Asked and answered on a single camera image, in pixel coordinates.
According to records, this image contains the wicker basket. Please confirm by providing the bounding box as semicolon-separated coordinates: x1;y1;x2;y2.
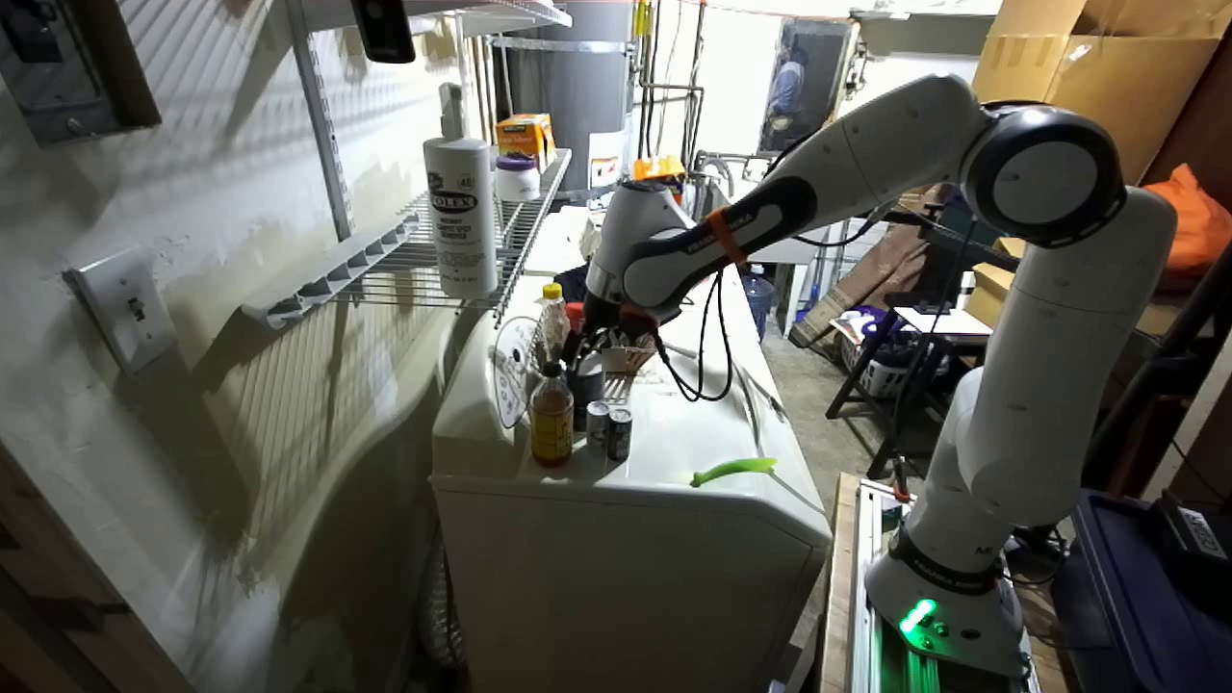
605;336;656;379

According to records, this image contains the red-capped bottle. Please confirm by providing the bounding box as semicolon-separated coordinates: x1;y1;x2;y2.
565;301;585;336

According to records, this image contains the yellow-capped white bottle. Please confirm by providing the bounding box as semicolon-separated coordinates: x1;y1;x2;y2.
537;282;570;361

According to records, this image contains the white washing machine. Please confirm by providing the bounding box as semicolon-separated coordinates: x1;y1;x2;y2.
431;207;829;693

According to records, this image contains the white jar blue lid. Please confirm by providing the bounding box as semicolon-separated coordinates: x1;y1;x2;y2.
492;155;543;205

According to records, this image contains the amber liquid bottle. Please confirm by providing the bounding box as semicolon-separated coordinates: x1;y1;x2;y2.
533;361;573;467

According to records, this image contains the white spray bottle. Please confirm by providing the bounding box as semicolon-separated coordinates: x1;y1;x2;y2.
425;82;498;301

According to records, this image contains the white light switch plate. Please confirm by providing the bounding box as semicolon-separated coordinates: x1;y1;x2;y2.
64;248;177;372

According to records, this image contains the dark blue storage bin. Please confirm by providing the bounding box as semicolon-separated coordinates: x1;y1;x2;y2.
1050;492;1232;693

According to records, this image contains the grey water heater tank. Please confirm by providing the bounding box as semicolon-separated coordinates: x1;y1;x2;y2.
502;0;633;193

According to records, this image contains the cardboard box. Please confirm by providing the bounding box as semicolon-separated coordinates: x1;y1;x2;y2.
973;0;1232;179

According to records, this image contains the yellow box on shelf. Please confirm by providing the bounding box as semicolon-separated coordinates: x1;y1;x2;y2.
498;111;553;161

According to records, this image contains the white wire shelf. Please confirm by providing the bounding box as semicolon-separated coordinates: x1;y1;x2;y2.
234;151;573;336

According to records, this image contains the small black can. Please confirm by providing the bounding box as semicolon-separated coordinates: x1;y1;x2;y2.
605;402;633;460

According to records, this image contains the orange cloth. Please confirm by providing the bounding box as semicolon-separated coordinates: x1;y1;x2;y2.
1151;166;1232;275

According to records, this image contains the orange detergent jug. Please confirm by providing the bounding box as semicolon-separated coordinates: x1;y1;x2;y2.
628;155;686;179

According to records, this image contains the green plastic strip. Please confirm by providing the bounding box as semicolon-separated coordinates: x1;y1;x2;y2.
691;459;773;487

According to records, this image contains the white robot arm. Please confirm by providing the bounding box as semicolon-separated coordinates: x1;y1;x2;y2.
585;75;1173;677

